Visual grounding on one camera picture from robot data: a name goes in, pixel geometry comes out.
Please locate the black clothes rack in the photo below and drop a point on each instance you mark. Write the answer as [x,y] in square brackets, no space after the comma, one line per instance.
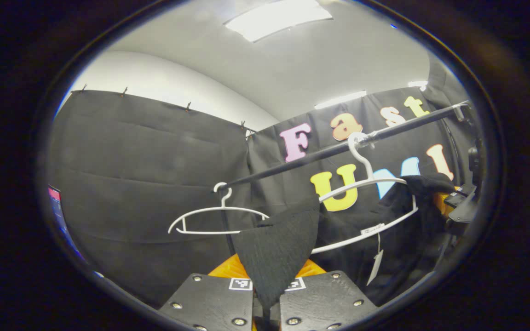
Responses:
[315,153]

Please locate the white clothes hanger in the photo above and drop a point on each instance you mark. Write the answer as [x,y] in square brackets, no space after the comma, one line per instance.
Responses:
[210,210]
[361,158]

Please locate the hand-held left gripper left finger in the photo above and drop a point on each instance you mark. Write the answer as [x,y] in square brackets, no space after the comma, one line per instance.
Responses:
[210,303]

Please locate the ceiling light panel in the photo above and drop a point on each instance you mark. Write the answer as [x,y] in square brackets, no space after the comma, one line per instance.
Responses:
[279,18]
[417,84]

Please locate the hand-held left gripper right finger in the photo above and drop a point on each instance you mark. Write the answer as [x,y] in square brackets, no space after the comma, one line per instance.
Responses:
[320,299]

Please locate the black backdrop cloth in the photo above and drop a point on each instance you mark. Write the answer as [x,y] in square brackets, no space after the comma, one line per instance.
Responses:
[131,184]

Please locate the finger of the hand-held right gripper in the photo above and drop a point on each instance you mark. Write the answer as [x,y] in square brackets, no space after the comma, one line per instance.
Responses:
[456,195]

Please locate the black garment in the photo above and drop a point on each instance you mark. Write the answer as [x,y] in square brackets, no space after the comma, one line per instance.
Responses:
[279,248]

